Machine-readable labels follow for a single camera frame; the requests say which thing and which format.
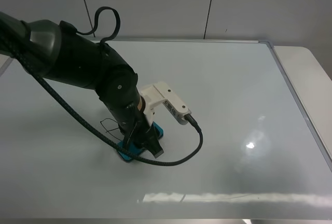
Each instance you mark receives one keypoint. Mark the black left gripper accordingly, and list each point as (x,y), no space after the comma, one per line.
(127,109)

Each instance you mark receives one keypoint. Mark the teal whiteboard eraser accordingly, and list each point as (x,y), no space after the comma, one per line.
(139,151)

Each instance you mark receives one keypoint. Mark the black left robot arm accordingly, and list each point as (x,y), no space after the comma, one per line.
(66,57)

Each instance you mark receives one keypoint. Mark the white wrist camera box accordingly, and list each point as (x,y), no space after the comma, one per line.
(160,93)

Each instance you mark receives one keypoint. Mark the white whiteboard with aluminium frame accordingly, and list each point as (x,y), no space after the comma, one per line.
(259,158)

